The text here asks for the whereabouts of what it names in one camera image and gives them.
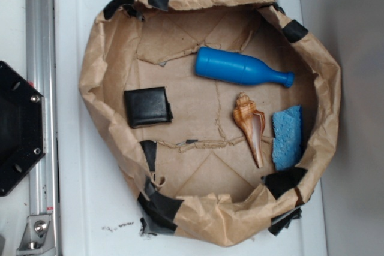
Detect brown paper bag bin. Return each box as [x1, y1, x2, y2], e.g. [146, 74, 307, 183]
[79, 0, 341, 246]

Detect black leather wallet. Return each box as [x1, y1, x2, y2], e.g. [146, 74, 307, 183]
[124, 87, 173, 128]

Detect blue plastic bottle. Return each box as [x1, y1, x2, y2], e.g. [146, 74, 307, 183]
[195, 47, 295, 88]

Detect orange spiral seashell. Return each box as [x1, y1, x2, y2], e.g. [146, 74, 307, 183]
[233, 92, 265, 168]

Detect blue sponge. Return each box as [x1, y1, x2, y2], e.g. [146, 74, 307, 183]
[272, 105, 302, 171]

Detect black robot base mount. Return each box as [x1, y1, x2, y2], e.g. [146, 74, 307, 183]
[1, 61, 45, 197]

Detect metal corner bracket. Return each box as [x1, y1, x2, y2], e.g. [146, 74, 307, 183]
[16, 214, 56, 255]

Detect aluminium extrusion rail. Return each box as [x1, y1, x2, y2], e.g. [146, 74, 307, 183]
[24, 0, 62, 256]

